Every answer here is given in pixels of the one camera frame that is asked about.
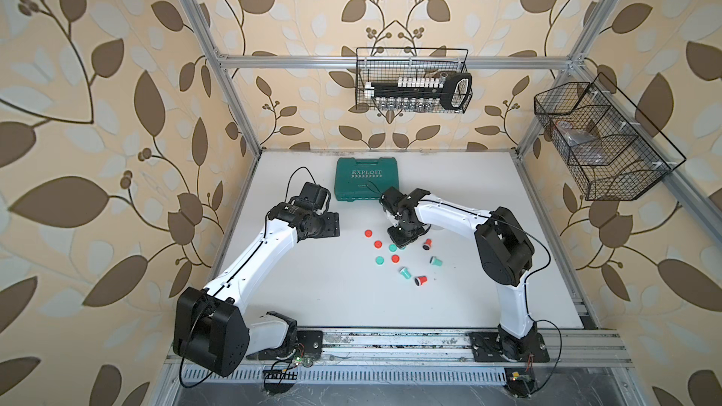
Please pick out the plastic bag in basket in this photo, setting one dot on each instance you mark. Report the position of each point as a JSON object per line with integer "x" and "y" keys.
{"x": 584, "y": 147}

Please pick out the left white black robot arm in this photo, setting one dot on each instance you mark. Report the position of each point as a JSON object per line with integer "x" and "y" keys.
{"x": 210, "y": 328}

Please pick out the green plastic tool case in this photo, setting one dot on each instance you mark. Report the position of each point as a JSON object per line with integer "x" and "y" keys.
{"x": 365, "y": 179}

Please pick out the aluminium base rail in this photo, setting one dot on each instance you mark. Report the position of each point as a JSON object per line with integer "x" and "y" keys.
{"x": 377, "y": 356}

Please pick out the green stamp middle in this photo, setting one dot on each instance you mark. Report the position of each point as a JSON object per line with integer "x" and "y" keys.
{"x": 435, "y": 261}

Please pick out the right black wire basket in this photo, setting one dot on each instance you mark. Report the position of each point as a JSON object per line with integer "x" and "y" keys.
{"x": 637, "y": 151}

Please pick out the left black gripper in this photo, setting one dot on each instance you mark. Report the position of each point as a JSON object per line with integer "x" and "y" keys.
{"x": 331, "y": 225}

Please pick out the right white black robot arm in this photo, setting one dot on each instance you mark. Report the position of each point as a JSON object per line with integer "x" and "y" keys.
{"x": 505, "y": 251}

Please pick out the black white tool in basket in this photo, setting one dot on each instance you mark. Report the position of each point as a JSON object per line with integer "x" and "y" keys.
{"x": 445, "y": 93}

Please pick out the centre black wire basket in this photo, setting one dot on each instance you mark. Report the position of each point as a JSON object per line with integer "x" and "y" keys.
{"x": 383, "y": 64}

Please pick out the black wire basket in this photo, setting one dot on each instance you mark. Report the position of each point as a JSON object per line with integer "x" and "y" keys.
{"x": 383, "y": 64}
{"x": 637, "y": 151}

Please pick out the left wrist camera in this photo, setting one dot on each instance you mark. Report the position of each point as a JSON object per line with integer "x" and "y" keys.
{"x": 313, "y": 197}

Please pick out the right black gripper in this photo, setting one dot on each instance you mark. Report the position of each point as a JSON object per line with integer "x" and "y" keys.
{"x": 400, "y": 242}

